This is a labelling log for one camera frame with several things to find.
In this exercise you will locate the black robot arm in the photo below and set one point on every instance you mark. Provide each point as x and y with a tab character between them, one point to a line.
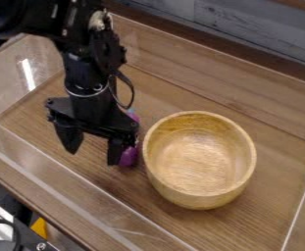
78	25

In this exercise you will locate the clear acrylic tray wall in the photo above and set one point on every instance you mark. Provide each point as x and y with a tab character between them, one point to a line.
90	215

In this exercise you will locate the yellow tag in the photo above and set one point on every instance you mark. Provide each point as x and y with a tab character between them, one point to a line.
39	227

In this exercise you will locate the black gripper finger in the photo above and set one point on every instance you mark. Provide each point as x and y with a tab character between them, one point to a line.
115	148
71	135

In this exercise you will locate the brown wooden bowl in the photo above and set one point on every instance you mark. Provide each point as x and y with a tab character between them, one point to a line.
200	158

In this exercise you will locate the purple toy eggplant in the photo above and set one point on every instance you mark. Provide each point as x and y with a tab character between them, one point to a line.
130	153

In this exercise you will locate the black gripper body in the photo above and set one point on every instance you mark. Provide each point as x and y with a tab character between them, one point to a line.
96	113

